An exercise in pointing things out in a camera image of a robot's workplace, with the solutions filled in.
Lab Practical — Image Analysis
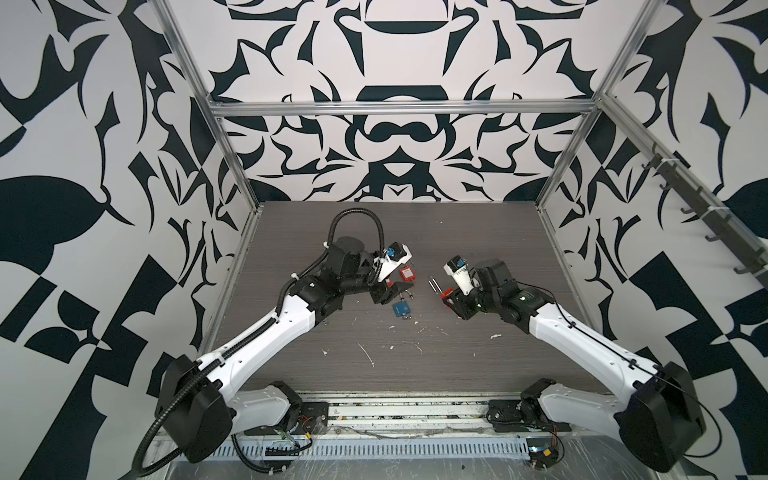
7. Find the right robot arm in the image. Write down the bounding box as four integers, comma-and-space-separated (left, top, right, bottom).
441, 256, 706, 473

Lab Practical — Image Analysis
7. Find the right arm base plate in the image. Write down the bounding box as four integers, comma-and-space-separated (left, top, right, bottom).
486, 399, 572, 433

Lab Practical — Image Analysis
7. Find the aluminium frame crossbar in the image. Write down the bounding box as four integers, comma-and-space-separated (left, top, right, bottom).
209, 99, 595, 118

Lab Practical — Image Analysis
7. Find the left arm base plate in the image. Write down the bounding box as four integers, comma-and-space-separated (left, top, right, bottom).
244, 401, 330, 436

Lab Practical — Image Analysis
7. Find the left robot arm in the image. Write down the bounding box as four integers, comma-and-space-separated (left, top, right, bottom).
133, 237, 412, 476

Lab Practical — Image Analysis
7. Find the blue padlock centre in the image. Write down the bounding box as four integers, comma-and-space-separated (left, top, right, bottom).
392, 292, 414, 320

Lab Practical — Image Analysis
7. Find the black hook rail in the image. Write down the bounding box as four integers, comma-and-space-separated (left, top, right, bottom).
640, 143, 767, 289

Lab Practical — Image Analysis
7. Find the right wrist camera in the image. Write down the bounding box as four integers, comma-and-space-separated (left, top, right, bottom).
443, 255, 474, 296

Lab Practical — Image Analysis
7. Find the red padlock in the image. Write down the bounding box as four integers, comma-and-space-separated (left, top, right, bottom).
399, 266, 416, 283
428, 276, 454, 299

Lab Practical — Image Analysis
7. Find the black corrugated cable conduit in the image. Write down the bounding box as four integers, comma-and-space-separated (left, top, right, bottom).
128, 206, 386, 480

